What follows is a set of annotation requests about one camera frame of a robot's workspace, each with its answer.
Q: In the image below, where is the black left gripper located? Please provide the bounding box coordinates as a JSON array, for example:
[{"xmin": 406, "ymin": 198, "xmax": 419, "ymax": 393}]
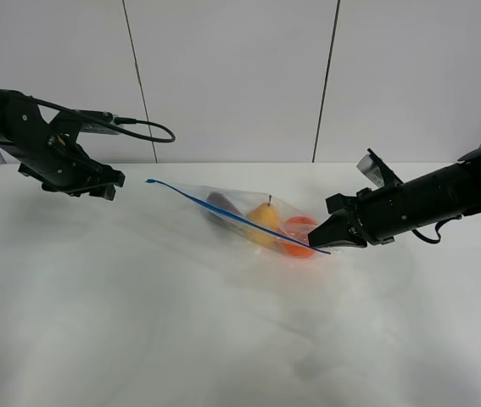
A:
[{"xmin": 17, "ymin": 105, "xmax": 126, "ymax": 200}]

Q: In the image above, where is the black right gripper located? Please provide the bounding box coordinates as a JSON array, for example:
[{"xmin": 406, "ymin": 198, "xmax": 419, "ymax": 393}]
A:
[{"xmin": 309, "ymin": 186, "xmax": 404, "ymax": 248}]

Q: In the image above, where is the clear zip bag blue seal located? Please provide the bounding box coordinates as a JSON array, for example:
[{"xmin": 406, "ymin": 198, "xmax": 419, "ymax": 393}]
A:
[{"xmin": 146, "ymin": 178, "xmax": 332, "ymax": 258}]

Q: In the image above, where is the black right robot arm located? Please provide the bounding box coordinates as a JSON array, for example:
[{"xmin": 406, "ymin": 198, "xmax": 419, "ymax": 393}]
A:
[{"xmin": 308, "ymin": 148, "xmax": 481, "ymax": 248}]

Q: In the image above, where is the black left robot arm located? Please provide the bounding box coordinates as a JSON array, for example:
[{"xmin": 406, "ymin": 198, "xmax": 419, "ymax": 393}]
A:
[{"xmin": 0, "ymin": 90, "xmax": 125, "ymax": 201}]

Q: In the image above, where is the orange fruit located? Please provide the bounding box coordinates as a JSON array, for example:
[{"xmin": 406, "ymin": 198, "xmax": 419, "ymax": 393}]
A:
[{"xmin": 279, "ymin": 216, "xmax": 317, "ymax": 259}]

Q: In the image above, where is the yellow pear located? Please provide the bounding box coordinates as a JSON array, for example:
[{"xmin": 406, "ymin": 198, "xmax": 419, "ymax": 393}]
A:
[{"xmin": 245, "ymin": 195, "xmax": 282, "ymax": 247}]

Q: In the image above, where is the purple eggplant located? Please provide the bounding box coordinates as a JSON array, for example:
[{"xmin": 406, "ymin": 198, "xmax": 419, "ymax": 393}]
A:
[{"xmin": 205, "ymin": 192, "xmax": 243, "ymax": 232}]

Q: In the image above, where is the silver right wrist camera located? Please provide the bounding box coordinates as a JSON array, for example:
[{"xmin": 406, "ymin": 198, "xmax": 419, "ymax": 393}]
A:
[{"xmin": 356, "ymin": 148, "xmax": 402, "ymax": 188}]

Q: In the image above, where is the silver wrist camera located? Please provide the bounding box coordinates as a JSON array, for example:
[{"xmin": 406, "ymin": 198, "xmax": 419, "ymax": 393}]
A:
[
  {"xmin": 356, "ymin": 148, "xmax": 402, "ymax": 188},
  {"xmin": 53, "ymin": 110, "xmax": 135, "ymax": 135}
]

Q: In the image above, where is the black left camera cable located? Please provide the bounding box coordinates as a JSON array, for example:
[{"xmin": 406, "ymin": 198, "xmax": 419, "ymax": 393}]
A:
[{"xmin": 0, "ymin": 42, "xmax": 176, "ymax": 144}]

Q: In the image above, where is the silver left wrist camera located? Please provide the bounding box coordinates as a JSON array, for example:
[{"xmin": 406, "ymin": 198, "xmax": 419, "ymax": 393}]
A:
[{"xmin": 53, "ymin": 110, "xmax": 135, "ymax": 135}]

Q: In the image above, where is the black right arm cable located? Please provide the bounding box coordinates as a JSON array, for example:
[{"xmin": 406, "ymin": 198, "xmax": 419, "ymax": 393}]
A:
[{"xmin": 411, "ymin": 218, "xmax": 464, "ymax": 245}]

